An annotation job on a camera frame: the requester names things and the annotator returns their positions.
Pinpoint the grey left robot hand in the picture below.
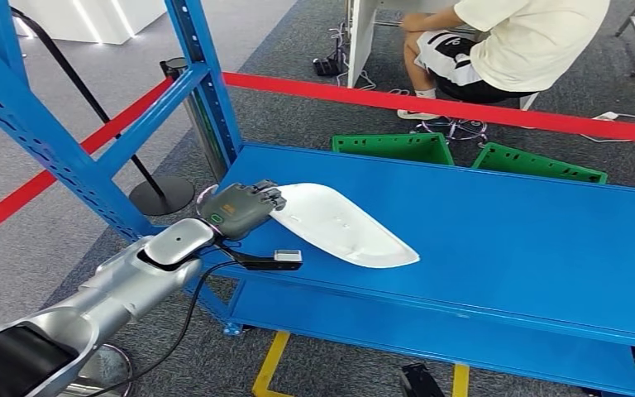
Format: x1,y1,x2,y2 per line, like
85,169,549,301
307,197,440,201
197,179,288,241

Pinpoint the white curved plastic shell part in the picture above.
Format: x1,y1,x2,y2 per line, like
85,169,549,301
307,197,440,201
268,183,422,270

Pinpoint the blue metal shelf rack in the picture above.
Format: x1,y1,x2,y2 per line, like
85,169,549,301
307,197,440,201
0,0,635,397

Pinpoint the blue metal shelf board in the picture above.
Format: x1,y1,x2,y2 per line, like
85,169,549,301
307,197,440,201
221,282,635,395
177,142,635,352

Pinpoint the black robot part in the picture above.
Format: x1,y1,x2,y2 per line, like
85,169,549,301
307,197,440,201
399,362,447,397

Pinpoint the black floor device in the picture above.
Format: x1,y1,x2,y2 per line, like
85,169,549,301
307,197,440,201
312,55,343,77

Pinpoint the white desk panel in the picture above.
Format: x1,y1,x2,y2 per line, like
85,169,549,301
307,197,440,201
346,0,461,88

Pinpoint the red barrier belt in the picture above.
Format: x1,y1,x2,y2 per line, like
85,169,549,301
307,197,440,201
222,72,635,146
0,76,175,249

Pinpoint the black stool chrome base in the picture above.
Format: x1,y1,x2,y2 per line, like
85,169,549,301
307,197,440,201
416,76,541,142

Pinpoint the seated person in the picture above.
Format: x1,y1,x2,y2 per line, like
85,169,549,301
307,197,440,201
396,0,612,122

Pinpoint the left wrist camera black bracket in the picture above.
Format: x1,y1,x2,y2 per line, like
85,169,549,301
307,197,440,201
216,243,303,272

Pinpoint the thin black post round base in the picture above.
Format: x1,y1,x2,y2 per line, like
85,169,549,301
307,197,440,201
10,6,195,218

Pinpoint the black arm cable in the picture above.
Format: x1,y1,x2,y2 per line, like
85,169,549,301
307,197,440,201
84,260,242,397

